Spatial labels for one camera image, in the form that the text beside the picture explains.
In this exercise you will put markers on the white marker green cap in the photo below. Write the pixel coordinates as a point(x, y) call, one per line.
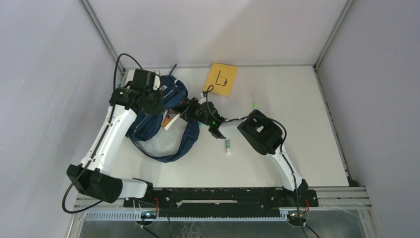
point(254, 101)

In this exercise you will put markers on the yellow Little Prince book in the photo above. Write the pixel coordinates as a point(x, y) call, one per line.
point(221, 77)

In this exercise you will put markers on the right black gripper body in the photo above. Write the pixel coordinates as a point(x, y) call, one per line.
point(193, 110)

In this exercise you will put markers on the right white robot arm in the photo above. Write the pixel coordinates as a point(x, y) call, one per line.
point(265, 135)

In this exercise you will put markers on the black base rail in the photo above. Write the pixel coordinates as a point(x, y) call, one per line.
point(236, 203)

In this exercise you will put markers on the navy blue student backpack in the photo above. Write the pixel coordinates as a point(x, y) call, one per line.
point(145, 127)

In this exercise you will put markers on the teal white glue stick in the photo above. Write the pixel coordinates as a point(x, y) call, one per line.
point(227, 146)

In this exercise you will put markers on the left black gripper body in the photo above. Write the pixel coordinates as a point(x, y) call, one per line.
point(155, 103)

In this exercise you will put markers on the Jane Eyre colourful book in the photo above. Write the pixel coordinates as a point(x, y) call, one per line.
point(169, 118)

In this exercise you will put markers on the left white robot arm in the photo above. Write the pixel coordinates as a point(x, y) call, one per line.
point(92, 176)

